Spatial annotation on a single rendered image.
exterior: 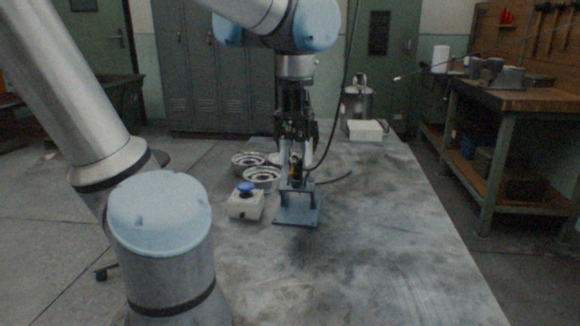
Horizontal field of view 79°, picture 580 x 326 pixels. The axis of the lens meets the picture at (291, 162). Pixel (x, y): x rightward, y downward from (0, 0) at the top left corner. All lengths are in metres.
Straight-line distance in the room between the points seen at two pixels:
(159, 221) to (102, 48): 4.59
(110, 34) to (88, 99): 4.38
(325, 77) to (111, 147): 3.72
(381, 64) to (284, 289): 3.33
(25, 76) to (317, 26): 0.35
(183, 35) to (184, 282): 3.57
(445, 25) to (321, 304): 3.86
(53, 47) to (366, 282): 0.57
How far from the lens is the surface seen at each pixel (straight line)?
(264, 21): 0.47
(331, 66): 4.13
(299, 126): 0.67
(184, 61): 3.96
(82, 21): 5.07
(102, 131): 0.52
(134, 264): 0.46
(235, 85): 3.80
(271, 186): 0.92
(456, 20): 4.29
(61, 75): 0.50
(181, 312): 0.49
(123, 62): 4.84
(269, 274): 0.66
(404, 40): 3.82
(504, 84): 2.43
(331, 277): 0.66
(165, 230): 0.42
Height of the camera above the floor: 1.22
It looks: 22 degrees down
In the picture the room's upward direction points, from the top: straight up
